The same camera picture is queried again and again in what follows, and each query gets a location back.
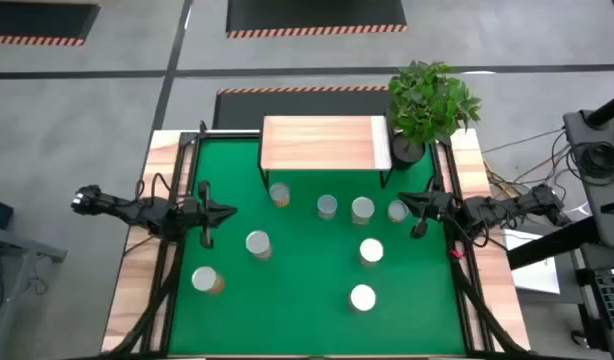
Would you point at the green potted plant black pot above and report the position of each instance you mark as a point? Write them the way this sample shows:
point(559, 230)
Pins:
point(427, 100)

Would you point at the red clip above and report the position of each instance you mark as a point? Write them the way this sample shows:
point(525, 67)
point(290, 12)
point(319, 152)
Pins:
point(455, 254)

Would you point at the backlit keyboard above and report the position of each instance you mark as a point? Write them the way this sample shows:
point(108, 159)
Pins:
point(612, 297)

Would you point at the short mushroom can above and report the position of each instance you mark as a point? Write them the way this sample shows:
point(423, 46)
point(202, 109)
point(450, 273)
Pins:
point(397, 214)

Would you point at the black beam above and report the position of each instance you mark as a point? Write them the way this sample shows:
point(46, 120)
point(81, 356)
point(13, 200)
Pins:
point(547, 245)

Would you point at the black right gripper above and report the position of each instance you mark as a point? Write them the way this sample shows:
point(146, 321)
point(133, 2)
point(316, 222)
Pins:
point(439, 206)

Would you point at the tall can red label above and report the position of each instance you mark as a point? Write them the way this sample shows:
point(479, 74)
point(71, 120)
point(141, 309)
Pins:
point(258, 242)

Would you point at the tall corn can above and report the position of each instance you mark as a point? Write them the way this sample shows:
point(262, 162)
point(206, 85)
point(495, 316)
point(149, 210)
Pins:
point(362, 297)

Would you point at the tall can yellow label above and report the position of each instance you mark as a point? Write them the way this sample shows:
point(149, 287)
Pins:
point(362, 207)

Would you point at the white board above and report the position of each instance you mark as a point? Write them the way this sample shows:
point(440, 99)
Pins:
point(537, 277)

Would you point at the black pole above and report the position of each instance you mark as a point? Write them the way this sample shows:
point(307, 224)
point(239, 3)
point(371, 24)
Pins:
point(609, 106)

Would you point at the tall green pears can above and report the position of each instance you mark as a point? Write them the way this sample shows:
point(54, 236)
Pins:
point(371, 250)

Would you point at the black caster wheel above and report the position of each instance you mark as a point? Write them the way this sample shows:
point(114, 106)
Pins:
point(579, 339)

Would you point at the tall can orange label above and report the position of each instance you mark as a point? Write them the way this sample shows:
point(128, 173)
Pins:
point(204, 278)

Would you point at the short can purple label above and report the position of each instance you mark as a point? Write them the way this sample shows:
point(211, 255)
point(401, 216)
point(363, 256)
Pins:
point(327, 204)

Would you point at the black aluminium frame rail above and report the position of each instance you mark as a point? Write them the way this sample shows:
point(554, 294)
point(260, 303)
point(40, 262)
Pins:
point(462, 300)
point(173, 280)

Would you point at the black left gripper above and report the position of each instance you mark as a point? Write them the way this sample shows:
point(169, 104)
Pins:
point(197, 212)

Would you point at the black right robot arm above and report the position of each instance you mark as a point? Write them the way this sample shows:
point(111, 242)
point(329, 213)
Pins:
point(492, 210)

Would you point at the short can striped orange label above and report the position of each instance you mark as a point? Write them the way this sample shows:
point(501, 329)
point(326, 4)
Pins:
point(279, 192)

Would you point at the black floor mat striped edge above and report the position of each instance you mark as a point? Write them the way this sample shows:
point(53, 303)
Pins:
point(314, 15)
point(357, 102)
point(37, 20)

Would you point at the green table mat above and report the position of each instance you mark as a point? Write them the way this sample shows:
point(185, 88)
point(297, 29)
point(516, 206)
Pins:
point(297, 280)

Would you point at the grey desk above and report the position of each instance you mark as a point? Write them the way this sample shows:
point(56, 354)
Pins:
point(7, 255)

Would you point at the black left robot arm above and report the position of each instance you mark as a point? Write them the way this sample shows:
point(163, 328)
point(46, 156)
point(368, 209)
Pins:
point(137, 210)

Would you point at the silver metal bar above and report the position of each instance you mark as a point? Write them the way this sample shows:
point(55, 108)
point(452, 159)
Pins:
point(232, 132)

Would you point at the wooden shelf black legs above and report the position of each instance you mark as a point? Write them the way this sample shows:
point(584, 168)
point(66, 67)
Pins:
point(317, 145)

